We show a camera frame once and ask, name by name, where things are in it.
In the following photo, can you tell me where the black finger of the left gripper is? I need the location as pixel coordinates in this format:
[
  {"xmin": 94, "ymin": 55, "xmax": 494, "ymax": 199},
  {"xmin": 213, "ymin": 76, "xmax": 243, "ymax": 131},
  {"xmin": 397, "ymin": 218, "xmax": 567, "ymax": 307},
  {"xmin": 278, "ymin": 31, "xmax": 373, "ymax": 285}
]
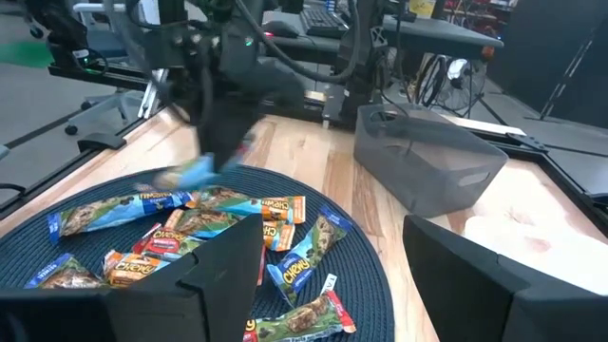
[
  {"xmin": 195, "ymin": 118, "xmax": 230, "ymax": 172},
  {"xmin": 227, "ymin": 116, "xmax": 260, "ymax": 168}
]

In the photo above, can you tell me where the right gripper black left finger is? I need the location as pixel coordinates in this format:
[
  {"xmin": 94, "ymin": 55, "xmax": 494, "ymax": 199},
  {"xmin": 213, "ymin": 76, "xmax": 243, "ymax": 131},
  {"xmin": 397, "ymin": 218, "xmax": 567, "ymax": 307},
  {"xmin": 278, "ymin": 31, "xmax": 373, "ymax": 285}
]
[{"xmin": 0, "ymin": 213, "xmax": 265, "ymax": 342}]

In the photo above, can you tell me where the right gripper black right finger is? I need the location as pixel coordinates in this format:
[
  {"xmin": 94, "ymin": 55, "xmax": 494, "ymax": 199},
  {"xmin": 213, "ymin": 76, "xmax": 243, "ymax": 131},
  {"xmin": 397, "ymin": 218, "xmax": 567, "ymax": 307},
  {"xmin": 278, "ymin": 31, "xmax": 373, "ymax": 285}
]
[{"xmin": 402, "ymin": 214, "xmax": 608, "ymax": 342}]

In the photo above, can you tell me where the black computer mouse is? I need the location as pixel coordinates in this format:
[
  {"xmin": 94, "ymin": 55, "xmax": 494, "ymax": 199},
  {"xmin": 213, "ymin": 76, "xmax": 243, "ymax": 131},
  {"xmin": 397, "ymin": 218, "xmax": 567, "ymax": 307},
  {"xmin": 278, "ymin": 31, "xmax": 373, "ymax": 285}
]
[{"xmin": 262, "ymin": 19, "xmax": 300, "ymax": 39}]

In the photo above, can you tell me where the black computer keyboard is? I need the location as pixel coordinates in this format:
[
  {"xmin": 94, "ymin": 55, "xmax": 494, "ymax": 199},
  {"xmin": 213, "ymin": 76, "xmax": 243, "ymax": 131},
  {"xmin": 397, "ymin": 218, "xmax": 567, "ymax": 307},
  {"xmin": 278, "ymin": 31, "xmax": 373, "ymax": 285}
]
[{"xmin": 299, "ymin": 5, "xmax": 351, "ymax": 39}]

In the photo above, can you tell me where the round dark blue woven mat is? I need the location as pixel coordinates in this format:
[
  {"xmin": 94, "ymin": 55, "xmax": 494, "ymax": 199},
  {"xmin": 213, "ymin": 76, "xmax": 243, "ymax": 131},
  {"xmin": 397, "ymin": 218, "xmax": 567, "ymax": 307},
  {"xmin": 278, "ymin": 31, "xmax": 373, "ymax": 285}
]
[{"xmin": 0, "ymin": 163, "xmax": 396, "ymax": 342}]

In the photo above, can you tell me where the grey office chair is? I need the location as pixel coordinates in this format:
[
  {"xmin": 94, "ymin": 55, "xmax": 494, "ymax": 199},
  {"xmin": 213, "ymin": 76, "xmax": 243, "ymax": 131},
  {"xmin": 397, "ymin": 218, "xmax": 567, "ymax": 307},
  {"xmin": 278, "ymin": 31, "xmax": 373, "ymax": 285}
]
[{"xmin": 64, "ymin": 2, "xmax": 161, "ymax": 137}]

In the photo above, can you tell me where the grey translucent plastic bin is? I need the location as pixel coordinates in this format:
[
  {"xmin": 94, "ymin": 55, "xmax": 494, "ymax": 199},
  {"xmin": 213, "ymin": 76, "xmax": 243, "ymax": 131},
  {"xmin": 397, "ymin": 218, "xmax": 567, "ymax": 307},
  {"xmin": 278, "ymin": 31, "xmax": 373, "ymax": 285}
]
[{"xmin": 353, "ymin": 103, "xmax": 509, "ymax": 219}]

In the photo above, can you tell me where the black machine with green light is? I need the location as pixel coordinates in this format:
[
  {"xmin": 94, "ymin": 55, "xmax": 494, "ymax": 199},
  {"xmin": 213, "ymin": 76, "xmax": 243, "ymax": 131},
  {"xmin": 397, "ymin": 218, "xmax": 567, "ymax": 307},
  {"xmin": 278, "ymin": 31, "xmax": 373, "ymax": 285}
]
[{"xmin": 21, "ymin": 0, "xmax": 110, "ymax": 80}]

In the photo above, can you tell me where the black office desk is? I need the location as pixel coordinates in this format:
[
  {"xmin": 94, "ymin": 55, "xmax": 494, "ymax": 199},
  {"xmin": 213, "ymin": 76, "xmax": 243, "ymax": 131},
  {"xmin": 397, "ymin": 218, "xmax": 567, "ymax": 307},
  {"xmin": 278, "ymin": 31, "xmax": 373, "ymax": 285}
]
[{"xmin": 263, "ymin": 9, "xmax": 504, "ymax": 63}]

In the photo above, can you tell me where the yellow container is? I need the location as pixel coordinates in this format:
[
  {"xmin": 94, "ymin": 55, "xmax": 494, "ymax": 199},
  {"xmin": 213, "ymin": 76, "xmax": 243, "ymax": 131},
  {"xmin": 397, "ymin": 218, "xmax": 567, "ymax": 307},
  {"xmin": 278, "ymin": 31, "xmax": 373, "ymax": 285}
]
[{"xmin": 408, "ymin": 0, "xmax": 437, "ymax": 19}]

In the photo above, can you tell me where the white floor fan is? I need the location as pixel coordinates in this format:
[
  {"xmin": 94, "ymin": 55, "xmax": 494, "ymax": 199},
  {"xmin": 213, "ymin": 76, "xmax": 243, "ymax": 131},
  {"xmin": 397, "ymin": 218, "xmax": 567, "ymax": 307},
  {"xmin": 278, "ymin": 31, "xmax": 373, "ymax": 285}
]
[{"xmin": 417, "ymin": 54, "xmax": 490, "ymax": 113}]

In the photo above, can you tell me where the black partition panel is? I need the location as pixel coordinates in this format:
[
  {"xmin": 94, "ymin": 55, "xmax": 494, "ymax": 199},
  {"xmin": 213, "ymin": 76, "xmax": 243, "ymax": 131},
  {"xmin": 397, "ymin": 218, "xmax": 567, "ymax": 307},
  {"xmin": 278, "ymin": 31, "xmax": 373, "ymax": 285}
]
[{"xmin": 486, "ymin": 0, "xmax": 608, "ymax": 129}]

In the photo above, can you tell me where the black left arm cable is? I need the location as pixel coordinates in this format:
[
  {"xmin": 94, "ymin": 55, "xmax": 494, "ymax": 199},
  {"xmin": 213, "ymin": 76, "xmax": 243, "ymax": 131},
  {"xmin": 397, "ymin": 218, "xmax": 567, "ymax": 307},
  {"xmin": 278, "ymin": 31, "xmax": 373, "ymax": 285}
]
[{"xmin": 235, "ymin": 0, "xmax": 362, "ymax": 86}]

